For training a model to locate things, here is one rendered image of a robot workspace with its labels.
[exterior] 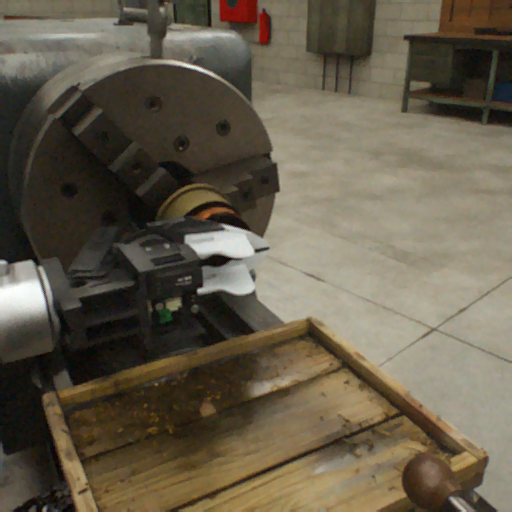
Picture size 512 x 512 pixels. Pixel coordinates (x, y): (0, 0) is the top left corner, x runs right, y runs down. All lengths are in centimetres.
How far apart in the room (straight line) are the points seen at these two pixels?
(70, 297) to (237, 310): 45
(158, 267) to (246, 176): 25
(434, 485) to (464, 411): 192
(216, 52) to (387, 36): 756
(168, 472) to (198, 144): 37
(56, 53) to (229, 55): 24
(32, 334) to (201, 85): 36
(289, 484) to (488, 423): 160
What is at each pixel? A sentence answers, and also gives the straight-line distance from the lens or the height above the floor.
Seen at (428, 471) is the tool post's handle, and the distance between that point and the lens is 23.
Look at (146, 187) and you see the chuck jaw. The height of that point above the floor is 112.
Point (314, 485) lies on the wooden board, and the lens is 58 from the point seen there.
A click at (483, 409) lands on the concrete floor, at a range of 218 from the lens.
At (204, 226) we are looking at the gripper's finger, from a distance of 53.
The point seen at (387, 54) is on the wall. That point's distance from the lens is 840.
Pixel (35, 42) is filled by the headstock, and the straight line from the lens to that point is 82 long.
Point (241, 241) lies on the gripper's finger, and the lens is 53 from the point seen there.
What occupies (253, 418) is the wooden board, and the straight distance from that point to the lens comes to 64.
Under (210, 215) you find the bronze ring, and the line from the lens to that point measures 55.
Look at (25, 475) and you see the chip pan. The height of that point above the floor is 54.
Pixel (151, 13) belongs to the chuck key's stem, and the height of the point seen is 128.
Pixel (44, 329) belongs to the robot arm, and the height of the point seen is 107.
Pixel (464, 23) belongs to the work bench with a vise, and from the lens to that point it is 777.
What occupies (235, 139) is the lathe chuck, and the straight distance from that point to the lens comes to 71.
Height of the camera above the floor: 130
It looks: 26 degrees down
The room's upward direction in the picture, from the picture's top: straight up
